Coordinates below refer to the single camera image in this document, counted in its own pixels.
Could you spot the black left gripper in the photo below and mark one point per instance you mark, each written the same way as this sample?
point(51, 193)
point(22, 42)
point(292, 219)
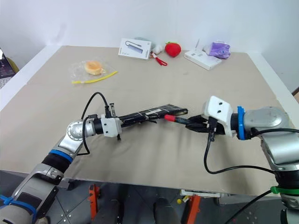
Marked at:
point(112, 110)

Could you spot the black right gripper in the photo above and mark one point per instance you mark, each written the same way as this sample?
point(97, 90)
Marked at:
point(217, 130)

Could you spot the red marker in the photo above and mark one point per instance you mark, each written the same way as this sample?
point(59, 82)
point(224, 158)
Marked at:
point(170, 118)

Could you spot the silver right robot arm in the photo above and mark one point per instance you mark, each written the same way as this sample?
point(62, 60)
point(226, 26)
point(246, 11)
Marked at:
point(264, 119)

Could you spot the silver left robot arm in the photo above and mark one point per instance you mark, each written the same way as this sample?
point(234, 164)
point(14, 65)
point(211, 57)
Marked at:
point(35, 186)

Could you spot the clear zip bag yellow strip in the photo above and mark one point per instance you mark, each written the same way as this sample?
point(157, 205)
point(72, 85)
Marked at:
point(77, 70)

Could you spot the flat white box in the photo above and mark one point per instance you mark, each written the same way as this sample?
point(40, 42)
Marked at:
point(202, 59)

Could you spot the round bread bun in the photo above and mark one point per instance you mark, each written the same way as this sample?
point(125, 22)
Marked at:
point(93, 67)

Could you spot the white box with hub print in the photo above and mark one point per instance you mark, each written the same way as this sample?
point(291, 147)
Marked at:
point(135, 48)

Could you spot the small white plush toy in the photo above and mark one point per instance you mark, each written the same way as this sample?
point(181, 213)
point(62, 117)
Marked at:
point(158, 48)

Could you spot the purple crumpled bag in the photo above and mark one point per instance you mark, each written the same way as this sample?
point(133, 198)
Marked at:
point(219, 49)

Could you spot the red strawberry plush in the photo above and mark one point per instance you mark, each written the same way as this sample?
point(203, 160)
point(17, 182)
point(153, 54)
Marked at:
point(172, 49)

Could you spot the orange table clamp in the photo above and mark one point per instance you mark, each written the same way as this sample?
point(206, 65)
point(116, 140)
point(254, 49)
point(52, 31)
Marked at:
point(94, 200)
point(194, 207)

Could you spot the yellow-green round object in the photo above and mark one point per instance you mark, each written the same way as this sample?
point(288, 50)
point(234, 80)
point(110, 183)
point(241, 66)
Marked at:
point(14, 64)

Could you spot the dark box with print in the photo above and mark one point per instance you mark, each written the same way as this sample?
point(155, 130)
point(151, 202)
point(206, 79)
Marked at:
point(5, 67)

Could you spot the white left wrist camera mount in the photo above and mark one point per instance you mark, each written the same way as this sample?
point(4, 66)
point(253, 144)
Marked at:
point(111, 127)

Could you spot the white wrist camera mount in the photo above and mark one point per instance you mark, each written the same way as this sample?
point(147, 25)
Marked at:
point(217, 108)
point(111, 127)

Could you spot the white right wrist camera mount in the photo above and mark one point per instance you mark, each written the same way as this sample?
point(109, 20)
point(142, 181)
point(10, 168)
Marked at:
point(217, 108)

